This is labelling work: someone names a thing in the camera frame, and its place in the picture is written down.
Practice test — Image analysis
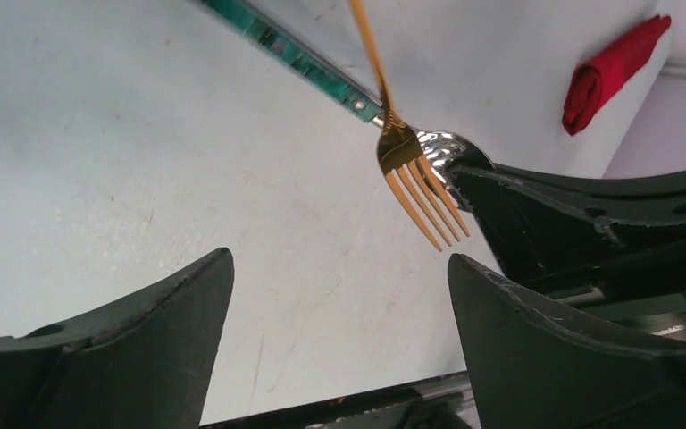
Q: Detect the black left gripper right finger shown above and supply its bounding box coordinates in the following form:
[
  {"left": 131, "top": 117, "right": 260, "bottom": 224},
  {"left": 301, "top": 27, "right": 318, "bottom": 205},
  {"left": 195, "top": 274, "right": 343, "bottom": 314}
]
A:
[{"left": 448, "top": 254, "right": 686, "bottom": 428}]

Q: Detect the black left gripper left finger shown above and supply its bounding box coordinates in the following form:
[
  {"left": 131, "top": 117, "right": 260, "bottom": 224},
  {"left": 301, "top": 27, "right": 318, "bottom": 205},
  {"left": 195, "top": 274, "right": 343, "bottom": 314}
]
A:
[{"left": 0, "top": 248, "right": 234, "bottom": 428}]

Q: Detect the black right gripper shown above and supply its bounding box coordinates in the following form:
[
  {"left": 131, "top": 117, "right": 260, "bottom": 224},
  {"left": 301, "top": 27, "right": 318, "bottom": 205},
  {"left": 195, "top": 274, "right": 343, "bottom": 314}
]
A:
[{"left": 449, "top": 164, "right": 686, "bottom": 341}]

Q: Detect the red cloth napkin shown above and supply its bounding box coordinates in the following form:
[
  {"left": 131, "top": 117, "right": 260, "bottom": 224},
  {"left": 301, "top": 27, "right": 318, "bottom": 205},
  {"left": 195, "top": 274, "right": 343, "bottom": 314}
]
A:
[{"left": 562, "top": 14, "right": 672, "bottom": 136}]

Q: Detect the wooden fork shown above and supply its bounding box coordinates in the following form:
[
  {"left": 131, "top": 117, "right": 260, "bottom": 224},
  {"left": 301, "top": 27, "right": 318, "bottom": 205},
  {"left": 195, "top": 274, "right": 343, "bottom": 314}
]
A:
[{"left": 348, "top": 0, "right": 470, "bottom": 251}]

